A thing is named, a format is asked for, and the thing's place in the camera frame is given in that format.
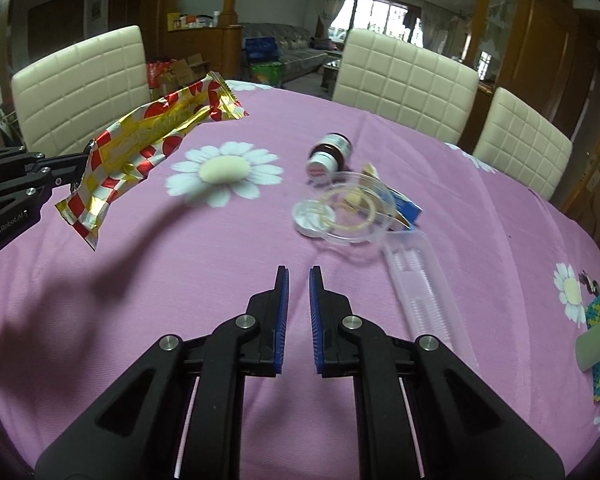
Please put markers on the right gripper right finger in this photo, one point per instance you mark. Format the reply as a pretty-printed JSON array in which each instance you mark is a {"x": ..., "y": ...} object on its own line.
[{"x": 421, "y": 412}]

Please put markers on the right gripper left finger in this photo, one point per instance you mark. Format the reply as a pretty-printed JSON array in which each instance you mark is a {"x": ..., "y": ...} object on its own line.
[{"x": 176, "y": 412}]

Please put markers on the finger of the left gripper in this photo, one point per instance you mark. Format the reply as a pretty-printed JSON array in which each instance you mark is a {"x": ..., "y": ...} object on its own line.
[{"x": 21, "y": 169}]

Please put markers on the long clear plastic tray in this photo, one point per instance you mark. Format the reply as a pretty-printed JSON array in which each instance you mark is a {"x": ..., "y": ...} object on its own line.
[{"x": 424, "y": 293}]

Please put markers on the red yellow snack wrapper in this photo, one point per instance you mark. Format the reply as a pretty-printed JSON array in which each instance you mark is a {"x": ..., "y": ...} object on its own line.
[{"x": 124, "y": 154}]

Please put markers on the torn blue cardboard box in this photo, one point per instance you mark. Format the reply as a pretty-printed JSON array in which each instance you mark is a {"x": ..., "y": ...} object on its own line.
[{"x": 406, "y": 213}]

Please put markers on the round clear plastic lid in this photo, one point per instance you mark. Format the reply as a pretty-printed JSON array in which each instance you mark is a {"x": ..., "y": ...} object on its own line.
[{"x": 348, "y": 209}]

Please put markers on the dark brown medicine bottle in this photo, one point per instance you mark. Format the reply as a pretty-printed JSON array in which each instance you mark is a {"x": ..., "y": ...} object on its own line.
[{"x": 331, "y": 154}]

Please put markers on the cream chair left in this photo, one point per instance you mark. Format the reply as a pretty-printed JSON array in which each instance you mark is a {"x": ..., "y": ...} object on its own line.
[{"x": 70, "y": 96}]

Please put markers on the cream chair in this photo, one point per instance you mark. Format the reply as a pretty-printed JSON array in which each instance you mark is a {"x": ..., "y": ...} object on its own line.
[
  {"x": 521, "y": 143},
  {"x": 412, "y": 86},
  {"x": 70, "y": 96}
]

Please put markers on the red gift bag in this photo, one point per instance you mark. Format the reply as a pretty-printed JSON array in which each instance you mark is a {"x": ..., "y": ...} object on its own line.
[{"x": 158, "y": 71}]

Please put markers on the purple floral tablecloth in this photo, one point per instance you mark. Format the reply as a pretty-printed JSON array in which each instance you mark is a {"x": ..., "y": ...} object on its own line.
[{"x": 184, "y": 251}]

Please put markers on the grey green flat case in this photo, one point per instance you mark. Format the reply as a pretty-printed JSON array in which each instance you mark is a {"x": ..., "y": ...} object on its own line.
[{"x": 588, "y": 348}]

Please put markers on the brown cardboard box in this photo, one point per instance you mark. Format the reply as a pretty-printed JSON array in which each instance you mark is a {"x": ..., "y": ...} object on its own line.
[{"x": 184, "y": 71}]

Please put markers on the small black hair clip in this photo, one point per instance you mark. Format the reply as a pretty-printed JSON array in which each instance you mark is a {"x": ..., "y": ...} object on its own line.
[{"x": 590, "y": 284}]

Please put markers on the wooden cabinet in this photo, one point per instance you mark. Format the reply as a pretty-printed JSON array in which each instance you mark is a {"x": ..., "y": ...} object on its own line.
[{"x": 221, "y": 45}]

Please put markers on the green printed box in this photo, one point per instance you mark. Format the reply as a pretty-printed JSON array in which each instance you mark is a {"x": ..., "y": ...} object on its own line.
[{"x": 270, "y": 73}]

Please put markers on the cream chair right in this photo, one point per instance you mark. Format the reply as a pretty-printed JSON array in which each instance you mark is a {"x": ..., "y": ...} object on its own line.
[{"x": 521, "y": 143}]

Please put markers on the grey sofa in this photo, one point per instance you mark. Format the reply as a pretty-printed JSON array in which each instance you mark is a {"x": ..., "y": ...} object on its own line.
[{"x": 299, "y": 52}]

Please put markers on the cream chair middle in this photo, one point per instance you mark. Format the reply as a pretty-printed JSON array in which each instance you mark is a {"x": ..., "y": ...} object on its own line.
[{"x": 412, "y": 86}]

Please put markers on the wooden door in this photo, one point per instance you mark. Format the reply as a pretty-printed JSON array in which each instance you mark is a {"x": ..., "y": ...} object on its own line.
[{"x": 548, "y": 61}]

